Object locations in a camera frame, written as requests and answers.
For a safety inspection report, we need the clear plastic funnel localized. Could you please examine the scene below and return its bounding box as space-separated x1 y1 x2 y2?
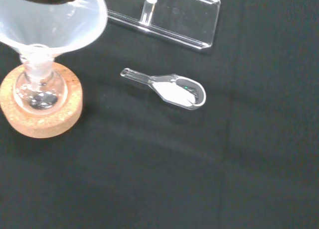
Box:
0 0 109 77

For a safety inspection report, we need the clear acrylic funnel stand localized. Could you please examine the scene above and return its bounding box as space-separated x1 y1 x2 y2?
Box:
106 0 222 51

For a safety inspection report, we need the glass weighing funnel with powder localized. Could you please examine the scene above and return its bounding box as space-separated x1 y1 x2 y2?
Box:
120 68 207 111

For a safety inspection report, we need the round-bottom glass flask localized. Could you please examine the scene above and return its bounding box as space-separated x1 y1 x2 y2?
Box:
12 43 68 113

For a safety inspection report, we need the black cloth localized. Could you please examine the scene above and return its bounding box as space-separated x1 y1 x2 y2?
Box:
0 0 319 229

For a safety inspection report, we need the cork ring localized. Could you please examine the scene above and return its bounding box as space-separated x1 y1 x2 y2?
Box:
0 64 84 139

